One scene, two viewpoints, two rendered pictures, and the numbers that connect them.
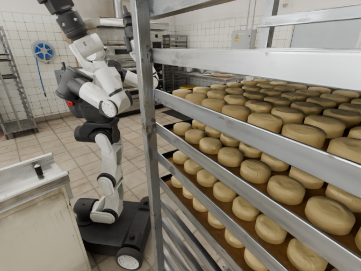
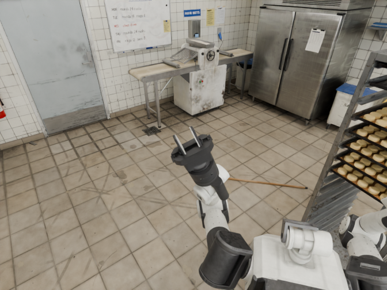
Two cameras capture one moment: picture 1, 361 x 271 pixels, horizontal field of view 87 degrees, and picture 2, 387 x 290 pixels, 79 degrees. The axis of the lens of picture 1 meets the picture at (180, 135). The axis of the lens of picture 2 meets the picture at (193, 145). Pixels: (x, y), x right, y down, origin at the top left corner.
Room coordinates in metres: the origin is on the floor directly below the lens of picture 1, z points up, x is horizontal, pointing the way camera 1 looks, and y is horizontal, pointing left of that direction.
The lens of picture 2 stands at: (1.46, 0.89, 2.08)
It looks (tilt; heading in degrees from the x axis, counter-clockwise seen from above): 35 degrees down; 275
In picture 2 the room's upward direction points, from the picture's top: straight up
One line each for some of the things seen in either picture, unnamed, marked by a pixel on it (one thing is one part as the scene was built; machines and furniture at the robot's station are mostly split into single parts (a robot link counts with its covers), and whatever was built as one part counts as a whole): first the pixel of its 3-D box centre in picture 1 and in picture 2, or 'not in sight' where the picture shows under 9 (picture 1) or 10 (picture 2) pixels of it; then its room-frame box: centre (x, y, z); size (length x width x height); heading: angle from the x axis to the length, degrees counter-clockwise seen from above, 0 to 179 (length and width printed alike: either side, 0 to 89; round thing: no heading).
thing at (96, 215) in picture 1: (107, 209); not in sight; (1.20, 0.62, 0.28); 0.21 x 0.20 x 0.13; 82
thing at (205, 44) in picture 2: not in sight; (199, 42); (1.72, -3.43, 1.23); 0.58 x 0.19 x 0.07; 132
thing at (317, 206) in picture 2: not in sight; (341, 193); (0.46, -0.43, 0.78); 0.64 x 0.03 x 0.03; 33
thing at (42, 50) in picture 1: (48, 69); not in sight; (4.25, 2.78, 1.10); 0.41 x 0.17 x 1.10; 132
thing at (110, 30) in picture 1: (129, 70); not in sight; (4.90, 1.23, 1.01); 1.56 x 1.20 x 2.01; 132
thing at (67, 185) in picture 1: (61, 180); not in sight; (0.96, 0.74, 0.77); 0.24 x 0.04 x 0.14; 46
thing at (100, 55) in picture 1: (95, 55); (306, 243); (1.17, 0.48, 1.47); 0.10 x 0.07 x 0.09; 172
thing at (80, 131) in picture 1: (96, 130); not in sight; (1.19, 0.57, 1.01); 0.28 x 0.13 x 0.18; 82
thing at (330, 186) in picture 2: not in sight; (351, 175); (0.46, -0.43, 0.96); 0.64 x 0.03 x 0.03; 33
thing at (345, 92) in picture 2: not in sight; (354, 109); (-0.87, -2.81, 0.38); 0.64 x 0.54 x 0.77; 44
